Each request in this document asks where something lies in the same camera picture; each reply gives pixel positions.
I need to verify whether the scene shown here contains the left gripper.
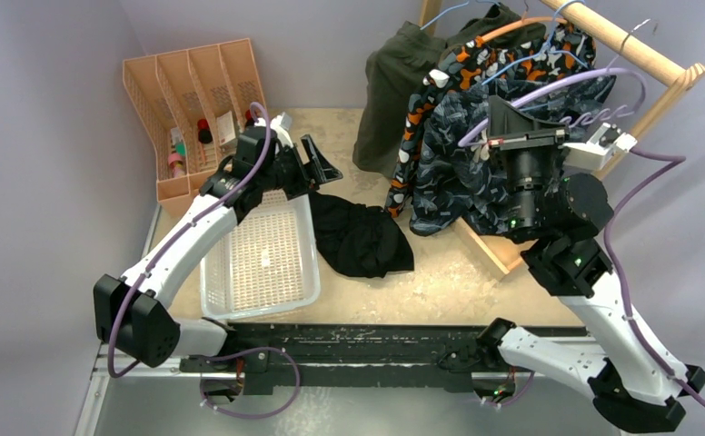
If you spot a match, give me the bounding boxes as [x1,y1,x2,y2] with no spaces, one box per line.
[258,135,341,199]

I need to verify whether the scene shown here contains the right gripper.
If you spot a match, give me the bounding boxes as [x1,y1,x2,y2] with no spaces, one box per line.
[486,96,570,236]

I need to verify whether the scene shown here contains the black shorts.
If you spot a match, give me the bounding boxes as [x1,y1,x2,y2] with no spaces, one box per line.
[308,193,414,278]

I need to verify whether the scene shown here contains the white plastic basket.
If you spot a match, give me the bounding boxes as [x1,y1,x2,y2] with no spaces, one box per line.
[200,191,322,321]

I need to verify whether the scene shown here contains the peach plastic desk organizer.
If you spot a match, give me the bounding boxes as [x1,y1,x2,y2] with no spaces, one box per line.
[123,38,266,217]

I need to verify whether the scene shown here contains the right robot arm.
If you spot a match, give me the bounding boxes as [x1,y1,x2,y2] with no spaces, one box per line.
[477,96,705,434]

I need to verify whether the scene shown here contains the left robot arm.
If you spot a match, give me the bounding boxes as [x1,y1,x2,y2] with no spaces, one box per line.
[94,127,343,378]

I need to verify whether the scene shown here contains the dark leaf print shorts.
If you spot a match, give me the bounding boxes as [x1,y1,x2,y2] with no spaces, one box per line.
[408,73,617,238]

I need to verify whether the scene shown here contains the orange camouflage shorts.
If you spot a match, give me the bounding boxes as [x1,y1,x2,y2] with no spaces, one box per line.
[384,22,597,217]

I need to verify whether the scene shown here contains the olive green shorts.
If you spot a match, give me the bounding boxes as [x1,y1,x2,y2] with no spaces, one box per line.
[352,4,521,177]

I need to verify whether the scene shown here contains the white medicine box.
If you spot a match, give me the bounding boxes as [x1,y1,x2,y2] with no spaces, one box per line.
[216,111,239,148]

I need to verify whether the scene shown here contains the red black marker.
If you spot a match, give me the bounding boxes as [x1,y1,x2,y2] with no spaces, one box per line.
[196,118,213,144]

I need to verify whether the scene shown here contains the pink small bottle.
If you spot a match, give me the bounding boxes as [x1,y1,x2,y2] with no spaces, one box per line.
[167,152,186,178]

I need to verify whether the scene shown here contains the wooden clothes rack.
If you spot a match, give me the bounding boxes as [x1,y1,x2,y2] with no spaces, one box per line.
[416,0,705,281]

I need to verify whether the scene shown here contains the blue wire hanger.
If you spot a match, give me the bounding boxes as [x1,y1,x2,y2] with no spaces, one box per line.
[407,22,597,124]

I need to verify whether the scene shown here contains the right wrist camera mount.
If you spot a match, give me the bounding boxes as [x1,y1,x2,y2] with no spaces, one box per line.
[563,123,638,171]

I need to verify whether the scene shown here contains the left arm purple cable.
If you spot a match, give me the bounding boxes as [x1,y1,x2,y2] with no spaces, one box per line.
[106,102,273,381]

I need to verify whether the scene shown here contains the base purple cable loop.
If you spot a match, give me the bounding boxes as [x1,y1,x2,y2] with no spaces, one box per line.
[198,347,303,421]

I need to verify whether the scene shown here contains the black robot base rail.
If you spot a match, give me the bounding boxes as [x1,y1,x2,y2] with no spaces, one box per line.
[180,322,524,395]

